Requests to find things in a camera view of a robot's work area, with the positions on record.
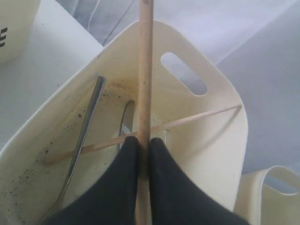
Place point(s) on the cream bin circle mark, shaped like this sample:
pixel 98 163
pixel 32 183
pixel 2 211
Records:
pixel 17 20

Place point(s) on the cream bin triangle mark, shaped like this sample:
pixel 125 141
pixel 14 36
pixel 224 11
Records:
pixel 209 150

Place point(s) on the cream bin square mark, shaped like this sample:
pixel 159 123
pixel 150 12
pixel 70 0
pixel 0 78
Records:
pixel 260 204

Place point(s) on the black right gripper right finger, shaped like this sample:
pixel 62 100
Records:
pixel 174 197

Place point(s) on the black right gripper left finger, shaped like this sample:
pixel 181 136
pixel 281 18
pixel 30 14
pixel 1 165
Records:
pixel 111 200

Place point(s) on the wooden chopstick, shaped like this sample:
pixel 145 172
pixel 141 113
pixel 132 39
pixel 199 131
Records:
pixel 52 160
pixel 144 108

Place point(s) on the steel spoon grey handle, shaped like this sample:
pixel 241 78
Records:
pixel 100 83

